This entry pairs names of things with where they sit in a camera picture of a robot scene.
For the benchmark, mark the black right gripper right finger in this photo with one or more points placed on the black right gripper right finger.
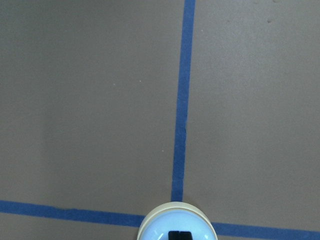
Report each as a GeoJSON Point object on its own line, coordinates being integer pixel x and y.
{"type": "Point", "coordinates": [185, 235]}

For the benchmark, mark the blue service bell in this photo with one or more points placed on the blue service bell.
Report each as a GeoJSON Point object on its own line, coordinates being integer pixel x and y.
{"type": "Point", "coordinates": [176, 216]}

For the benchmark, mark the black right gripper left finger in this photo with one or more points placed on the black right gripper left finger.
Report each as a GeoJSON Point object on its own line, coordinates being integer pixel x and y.
{"type": "Point", "coordinates": [174, 235]}

